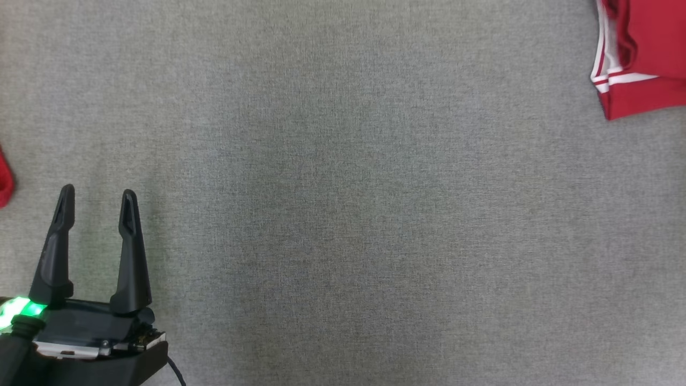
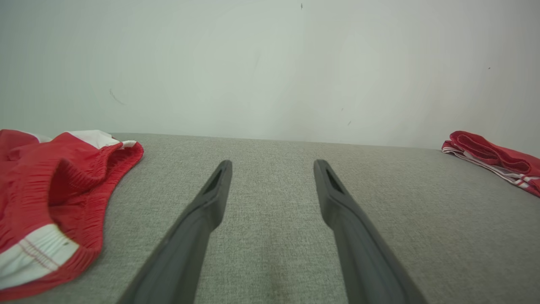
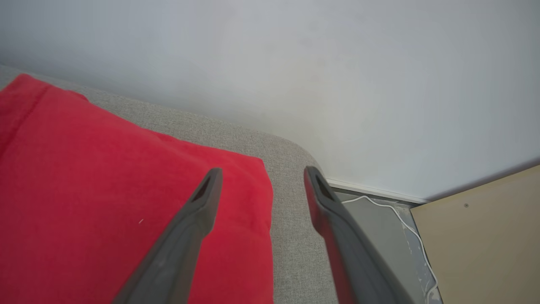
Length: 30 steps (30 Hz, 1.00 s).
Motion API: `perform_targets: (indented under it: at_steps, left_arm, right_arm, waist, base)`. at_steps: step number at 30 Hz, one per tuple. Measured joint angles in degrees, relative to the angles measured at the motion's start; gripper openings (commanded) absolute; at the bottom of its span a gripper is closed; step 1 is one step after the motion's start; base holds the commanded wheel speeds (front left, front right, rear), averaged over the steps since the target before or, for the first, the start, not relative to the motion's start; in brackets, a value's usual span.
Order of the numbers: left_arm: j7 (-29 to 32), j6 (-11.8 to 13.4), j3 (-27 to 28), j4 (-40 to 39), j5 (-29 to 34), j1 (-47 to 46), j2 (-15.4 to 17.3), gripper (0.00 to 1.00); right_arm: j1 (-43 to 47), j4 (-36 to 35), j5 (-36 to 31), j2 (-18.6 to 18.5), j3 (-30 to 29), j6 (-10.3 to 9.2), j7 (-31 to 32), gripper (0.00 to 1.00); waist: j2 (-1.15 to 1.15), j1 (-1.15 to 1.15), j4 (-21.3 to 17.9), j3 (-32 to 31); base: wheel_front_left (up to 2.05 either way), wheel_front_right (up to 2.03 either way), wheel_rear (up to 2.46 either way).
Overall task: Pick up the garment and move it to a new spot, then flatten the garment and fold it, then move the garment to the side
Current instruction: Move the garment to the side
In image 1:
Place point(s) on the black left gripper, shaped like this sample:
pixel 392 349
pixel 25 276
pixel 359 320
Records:
pixel 86 321

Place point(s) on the red shorts with white stripes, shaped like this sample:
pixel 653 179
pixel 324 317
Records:
pixel 4 182

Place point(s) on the red basketball jersey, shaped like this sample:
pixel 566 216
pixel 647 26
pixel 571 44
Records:
pixel 648 53

